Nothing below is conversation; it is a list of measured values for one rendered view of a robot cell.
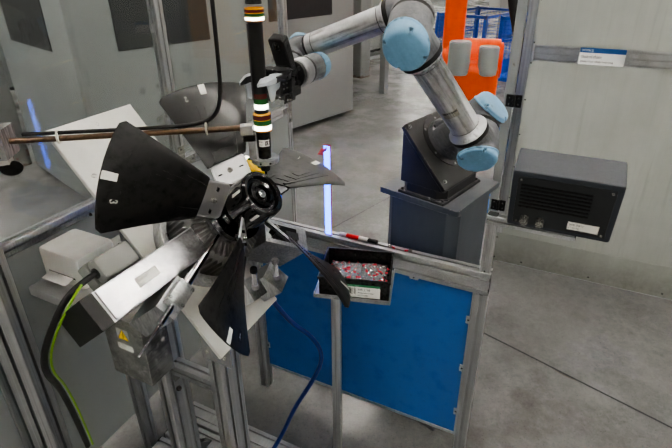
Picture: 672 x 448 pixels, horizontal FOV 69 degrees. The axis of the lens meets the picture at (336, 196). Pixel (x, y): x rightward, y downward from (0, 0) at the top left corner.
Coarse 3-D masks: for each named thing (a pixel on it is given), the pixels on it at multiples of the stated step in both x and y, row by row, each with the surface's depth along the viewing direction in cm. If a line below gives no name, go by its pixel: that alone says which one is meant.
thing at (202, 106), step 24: (168, 96) 126; (192, 96) 127; (216, 96) 128; (240, 96) 130; (192, 120) 125; (216, 120) 125; (240, 120) 126; (192, 144) 123; (216, 144) 123; (240, 144) 124
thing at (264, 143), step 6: (246, 0) 107; (252, 0) 107; (258, 0) 107; (258, 138) 121; (264, 138) 121; (270, 138) 122; (258, 144) 122; (264, 144) 121; (270, 144) 122; (258, 150) 123; (264, 150) 122; (270, 150) 123; (264, 156) 123; (270, 156) 124; (264, 168) 125; (270, 168) 126
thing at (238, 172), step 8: (232, 160) 123; (240, 160) 122; (216, 168) 122; (224, 168) 122; (240, 168) 122; (248, 168) 122; (216, 176) 122; (224, 176) 122; (232, 176) 121; (240, 176) 121
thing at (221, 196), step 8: (208, 184) 112; (216, 184) 113; (224, 184) 114; (208, 192) 112; (216, 192) 114; (224, 192) 115; (208, 200) 113; (224, 200) 116; (200, 208) 113; (208, 208) 114; (216, 208) 115; (200, 216) 114; (208, 216) 115; (216, 216) 116
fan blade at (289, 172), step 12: (288, 156) 147; (276, 168) 140; (288, 168) 140; (300, 168) 141; (312, 168) 144; (324, 168) 147; (276, 180) 132; (288, 180) 133; (300, 180) 134; (312, 180) 137; (324, 180) 139; (336, 180) 143
